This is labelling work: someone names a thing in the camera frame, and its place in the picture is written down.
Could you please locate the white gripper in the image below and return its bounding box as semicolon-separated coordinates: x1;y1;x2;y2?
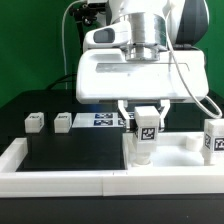
76;49;209;132

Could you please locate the white square table top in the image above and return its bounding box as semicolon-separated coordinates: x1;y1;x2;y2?
121;131;224;172

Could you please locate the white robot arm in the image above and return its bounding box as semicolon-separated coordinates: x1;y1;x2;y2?
76;0;209;131

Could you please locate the white sheet with tags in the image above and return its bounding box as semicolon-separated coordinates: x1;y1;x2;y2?
72;112;124;128

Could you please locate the white U-shaped obstacle fence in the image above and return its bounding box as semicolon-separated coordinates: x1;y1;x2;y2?
0;138;224;198

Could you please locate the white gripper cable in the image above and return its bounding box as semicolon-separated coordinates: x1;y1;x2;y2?
165;0;224;120

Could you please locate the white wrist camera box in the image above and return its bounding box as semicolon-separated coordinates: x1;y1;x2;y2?
83;21;131;51

